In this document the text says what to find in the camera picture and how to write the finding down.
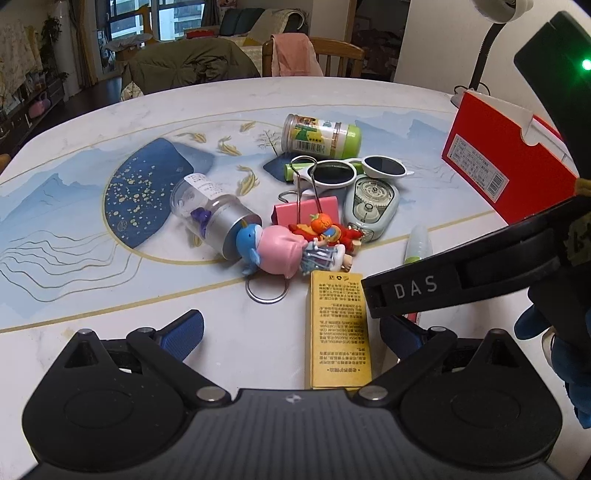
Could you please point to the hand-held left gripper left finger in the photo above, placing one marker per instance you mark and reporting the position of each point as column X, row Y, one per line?
column 184, row 334

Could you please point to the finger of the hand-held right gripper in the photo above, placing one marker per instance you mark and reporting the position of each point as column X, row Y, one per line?
column 415, row 290

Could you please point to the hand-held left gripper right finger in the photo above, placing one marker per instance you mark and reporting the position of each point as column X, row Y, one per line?
column 399, row 333

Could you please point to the white toothpaste tube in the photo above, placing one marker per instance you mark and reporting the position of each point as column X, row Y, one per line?
column 418, row 244

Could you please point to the yellow cardboard box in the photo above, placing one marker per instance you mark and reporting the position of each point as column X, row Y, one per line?
column 337, row 332

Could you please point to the small doll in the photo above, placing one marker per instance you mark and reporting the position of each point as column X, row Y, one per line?
column 321, row 258

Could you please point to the red and orange toy figure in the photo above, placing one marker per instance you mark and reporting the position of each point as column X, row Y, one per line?
column 323, row 228

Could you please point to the red and white shoebox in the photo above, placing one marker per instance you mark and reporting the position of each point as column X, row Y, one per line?
column 498, row 170

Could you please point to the white sunglasses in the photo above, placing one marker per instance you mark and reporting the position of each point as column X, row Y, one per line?
column 332, row 173

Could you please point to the green lip balm tube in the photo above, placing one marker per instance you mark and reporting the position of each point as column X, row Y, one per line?
column 290, row 170

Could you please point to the green-lid labelled jar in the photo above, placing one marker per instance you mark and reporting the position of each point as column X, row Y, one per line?
column 318, row 136

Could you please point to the person's right forearm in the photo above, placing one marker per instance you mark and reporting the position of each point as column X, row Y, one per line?
column 570, row 383

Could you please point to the desk lamp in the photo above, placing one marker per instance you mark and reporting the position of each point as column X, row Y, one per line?
column 485, row 50

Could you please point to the pink binder clip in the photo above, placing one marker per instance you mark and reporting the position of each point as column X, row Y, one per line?
column 318, row 210

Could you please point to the clear jar with silver cap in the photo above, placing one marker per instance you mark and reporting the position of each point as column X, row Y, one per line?
column 217, row 207

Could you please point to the wooden chair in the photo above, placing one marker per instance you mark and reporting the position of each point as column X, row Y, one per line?
column 332, row 50
column 3, row 162

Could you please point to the white patterned bag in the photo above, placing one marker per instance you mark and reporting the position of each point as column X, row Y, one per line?
column 130, row 91

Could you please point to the pink cloth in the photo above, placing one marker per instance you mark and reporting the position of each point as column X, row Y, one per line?
column 295, row 55

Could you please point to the pink bag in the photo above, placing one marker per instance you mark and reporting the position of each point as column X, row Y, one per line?
column 39, row 107

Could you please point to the olive green jacket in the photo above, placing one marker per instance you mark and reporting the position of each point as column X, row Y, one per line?
column 194, row 64

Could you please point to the dark TV stand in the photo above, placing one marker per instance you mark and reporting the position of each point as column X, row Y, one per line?
column 27, row 110

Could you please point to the round covered side table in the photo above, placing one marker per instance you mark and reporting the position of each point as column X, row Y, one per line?
column 124, row 44

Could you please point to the sofa with blanket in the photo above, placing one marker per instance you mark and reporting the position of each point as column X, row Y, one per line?
column 249, row 23

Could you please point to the window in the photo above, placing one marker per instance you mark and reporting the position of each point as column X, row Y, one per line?
column 134, row 18

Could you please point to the tall potted plant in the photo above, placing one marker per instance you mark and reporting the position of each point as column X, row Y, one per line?
column 51, row 32

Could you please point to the floral cloth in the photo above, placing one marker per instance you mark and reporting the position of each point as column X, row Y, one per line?
column 14, row 50

